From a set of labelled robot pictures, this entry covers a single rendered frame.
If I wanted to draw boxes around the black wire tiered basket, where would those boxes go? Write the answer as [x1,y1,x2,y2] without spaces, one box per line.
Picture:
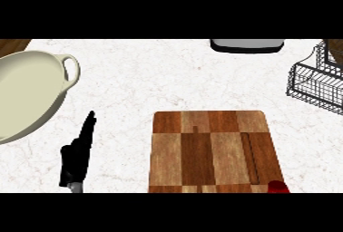
[286,39,343,116]

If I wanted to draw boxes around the red tomato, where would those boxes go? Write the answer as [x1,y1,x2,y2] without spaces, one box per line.
[267,179,292,194]

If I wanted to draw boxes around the wooden cutting board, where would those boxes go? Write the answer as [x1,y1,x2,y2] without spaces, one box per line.
[148,110,287,194]

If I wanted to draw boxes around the cream pot with handle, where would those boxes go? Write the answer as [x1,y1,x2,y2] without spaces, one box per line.
[0,50,82,145]

